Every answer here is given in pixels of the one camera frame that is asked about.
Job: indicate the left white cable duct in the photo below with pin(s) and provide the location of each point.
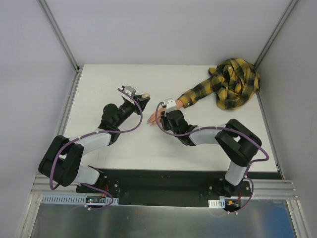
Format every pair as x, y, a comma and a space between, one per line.
79, 200

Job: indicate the nail polish bottle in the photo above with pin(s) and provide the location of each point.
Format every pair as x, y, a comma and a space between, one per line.
145, 95

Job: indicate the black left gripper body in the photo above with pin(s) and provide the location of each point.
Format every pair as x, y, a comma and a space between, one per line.
137, 103

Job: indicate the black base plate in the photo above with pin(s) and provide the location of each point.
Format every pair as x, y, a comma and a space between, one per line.
169, 188

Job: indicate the right aluminium frame post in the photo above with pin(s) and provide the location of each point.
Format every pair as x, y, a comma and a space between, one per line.
277, 29

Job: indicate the white cable duct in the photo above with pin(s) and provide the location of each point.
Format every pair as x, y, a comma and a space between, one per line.
224, 202
79, 200

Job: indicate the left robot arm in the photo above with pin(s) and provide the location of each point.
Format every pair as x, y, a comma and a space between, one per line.
62, 161

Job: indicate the right white cable duct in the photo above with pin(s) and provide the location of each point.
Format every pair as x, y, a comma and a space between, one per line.
224, 202

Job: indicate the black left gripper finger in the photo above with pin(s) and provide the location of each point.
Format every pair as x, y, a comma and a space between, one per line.
142, 104
139, 96

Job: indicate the aluminium frame post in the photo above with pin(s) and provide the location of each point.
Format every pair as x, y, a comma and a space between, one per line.
58, 34
277, 29

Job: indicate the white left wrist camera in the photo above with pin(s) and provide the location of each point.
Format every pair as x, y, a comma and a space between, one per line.
127, 93

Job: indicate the left aluminium frame post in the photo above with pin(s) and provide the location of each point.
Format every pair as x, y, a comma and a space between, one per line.
58, 34

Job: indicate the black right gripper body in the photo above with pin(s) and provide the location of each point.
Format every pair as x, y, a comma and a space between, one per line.
164, 120

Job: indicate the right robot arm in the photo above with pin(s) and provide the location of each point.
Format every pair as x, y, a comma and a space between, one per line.
238, 143

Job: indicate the yellow plaid shirt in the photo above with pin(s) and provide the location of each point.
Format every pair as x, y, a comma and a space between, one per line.
234, 81

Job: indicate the mannequin hand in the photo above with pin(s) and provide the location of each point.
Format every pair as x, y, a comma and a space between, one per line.
156, 115

